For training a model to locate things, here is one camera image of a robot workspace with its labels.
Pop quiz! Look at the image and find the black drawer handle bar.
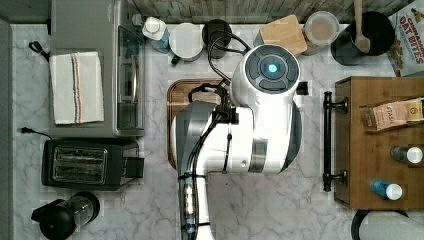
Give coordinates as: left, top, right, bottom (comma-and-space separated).
322, 91, 348, 192

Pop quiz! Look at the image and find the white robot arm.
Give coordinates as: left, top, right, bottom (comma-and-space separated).
170, 44, 302, 240

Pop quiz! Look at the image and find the wooden drawer cabinet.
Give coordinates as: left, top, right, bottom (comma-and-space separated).
334, 76, 424, 210

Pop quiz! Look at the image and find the wooden cutting board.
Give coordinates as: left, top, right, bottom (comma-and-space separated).
167, 78, 220, 168

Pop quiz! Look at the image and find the black round cup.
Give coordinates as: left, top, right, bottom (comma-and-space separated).
202, 19, 232, 59

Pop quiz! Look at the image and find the white cap spray bottle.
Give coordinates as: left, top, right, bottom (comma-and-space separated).
142, 17, 170, 54

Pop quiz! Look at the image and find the wooden lid glass jar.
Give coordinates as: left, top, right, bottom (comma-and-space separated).
253, 15, 307, 55

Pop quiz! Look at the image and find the silver toaster oven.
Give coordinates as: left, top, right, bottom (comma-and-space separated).
49, 0, 145, 138

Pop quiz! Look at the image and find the black two-slot toaster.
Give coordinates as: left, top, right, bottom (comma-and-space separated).
41, 138, 144, 191

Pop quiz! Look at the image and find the white striped dish towel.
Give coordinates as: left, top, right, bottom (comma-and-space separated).
50, 52, 104, 125

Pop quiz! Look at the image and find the clear lidded plastic container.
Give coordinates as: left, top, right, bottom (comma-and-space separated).
302, 11, 339, 56

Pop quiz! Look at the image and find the wooden spoon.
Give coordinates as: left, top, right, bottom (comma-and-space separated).
353, 0, 371, 53

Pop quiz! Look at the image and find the black rimmed plate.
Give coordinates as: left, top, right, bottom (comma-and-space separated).
351, 210, 409, 240

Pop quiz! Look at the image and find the black glass coffee press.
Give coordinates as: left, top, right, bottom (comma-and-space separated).
31, 191, 100, 240

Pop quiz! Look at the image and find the black toaster power plug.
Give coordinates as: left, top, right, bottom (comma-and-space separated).
19, 127, 52, 140

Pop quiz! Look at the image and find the black utensil holder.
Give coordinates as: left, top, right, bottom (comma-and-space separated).
330, 11, 395, 66

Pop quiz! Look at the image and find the blue bottle white cap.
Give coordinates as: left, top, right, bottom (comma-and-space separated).
370, 179, 403, 200

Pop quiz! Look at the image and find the dark bottle white cap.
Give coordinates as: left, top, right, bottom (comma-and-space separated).
390, 146, 423, 164

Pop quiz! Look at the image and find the oat bites cereal box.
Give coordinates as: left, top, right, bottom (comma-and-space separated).
387, 0, 424, 77

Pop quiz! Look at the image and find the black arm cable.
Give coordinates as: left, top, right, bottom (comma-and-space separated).
177, 29, 252, 238

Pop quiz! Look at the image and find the black oven power cord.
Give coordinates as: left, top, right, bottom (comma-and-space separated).
28, 40, 52, 64

